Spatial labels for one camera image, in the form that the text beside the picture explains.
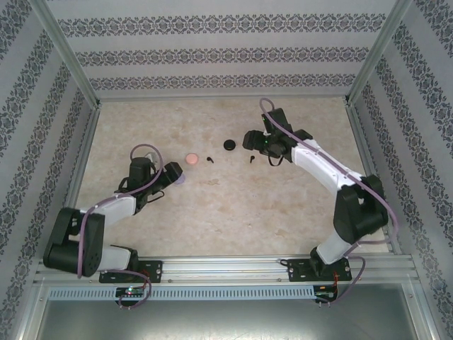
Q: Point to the purple round charging case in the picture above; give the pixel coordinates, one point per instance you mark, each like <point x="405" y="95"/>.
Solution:
<point x="181" y="180"/>

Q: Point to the pink round charging case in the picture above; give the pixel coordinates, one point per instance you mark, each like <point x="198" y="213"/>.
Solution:
<point x="191" y="159"/>

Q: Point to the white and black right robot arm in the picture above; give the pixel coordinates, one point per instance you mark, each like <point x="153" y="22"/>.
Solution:
<point x="318" y="163"/>

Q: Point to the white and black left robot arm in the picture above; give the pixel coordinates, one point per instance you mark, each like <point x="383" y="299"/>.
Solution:
<point x="113" y="209"/>

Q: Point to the black round charging case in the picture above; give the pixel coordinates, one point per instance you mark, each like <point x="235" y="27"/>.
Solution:
<point x="229" y="144"/>

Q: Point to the small left controller board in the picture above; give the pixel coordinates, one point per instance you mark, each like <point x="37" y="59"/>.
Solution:
<point x="129" y="292"/>

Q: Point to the small controller board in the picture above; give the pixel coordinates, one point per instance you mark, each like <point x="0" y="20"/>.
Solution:
<point x="325" y="295"/>
<point x="129" y="292"/>

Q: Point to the small right controller board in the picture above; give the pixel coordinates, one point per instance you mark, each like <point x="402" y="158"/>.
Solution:
<point x="325" y="295"/>

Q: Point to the grey metal sheet panel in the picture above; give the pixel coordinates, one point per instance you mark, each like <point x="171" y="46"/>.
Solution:
<point x="226" y="320"/>

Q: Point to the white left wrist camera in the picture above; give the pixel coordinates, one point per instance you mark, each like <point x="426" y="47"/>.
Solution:
<point x="151" y="156"/>

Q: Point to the aluminium table side rail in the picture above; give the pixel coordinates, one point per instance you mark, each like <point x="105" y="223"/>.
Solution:
<point x="364" y="156"/>
<point x="83" y="156"/>

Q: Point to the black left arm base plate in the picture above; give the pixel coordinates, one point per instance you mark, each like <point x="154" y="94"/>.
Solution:
<point x="152" y="271"/>

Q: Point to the aluminium mounting rail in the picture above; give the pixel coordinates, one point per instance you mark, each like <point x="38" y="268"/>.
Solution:
<point x="226" y="269"/>

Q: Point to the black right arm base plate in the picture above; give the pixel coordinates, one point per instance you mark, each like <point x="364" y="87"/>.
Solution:
<point x="297" y="271"/>

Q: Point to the aluminium frame post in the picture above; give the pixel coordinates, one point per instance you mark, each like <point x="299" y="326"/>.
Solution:
<point x="63" y="49"/>
<point x="380" y="49"/>

